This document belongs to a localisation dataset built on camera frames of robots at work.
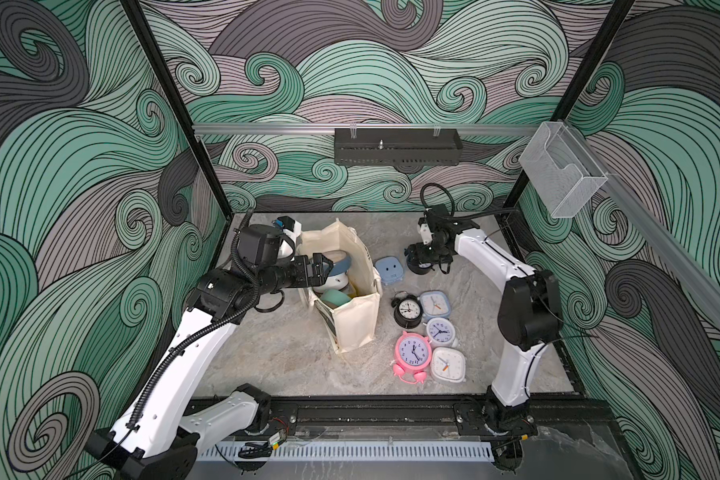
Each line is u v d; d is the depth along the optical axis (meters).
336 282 0.86
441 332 0.86
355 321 0.73
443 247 0.70
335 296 0.75
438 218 0.73
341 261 0.86
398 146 0.96
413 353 0.82
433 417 0.74
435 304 0.92
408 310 0.90
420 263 0.84
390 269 1.00
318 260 0.58
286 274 0.54
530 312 0.49
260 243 0.46
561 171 0.78
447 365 0.79
